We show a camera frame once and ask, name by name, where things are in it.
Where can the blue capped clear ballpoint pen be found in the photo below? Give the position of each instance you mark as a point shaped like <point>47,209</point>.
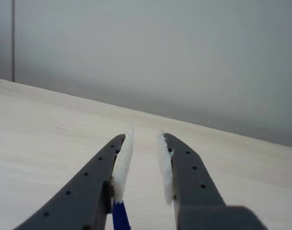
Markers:
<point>119,215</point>

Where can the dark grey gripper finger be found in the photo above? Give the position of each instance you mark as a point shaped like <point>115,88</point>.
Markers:
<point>83,187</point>
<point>198,182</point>

